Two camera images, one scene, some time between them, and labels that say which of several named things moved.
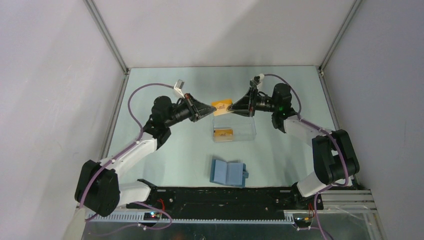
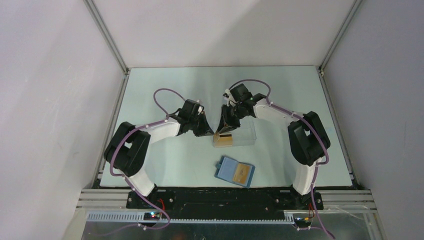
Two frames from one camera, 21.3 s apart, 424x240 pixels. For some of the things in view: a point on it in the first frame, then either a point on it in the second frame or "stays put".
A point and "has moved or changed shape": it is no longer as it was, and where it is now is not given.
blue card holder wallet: x=229 y=174 has moved or changed shape
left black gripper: x=197 y=110 to x=206 y=130
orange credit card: x=221 y=106 to x=241 y=174
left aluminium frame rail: x=120 y=58 stays put
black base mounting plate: x=226 y=203 stays put
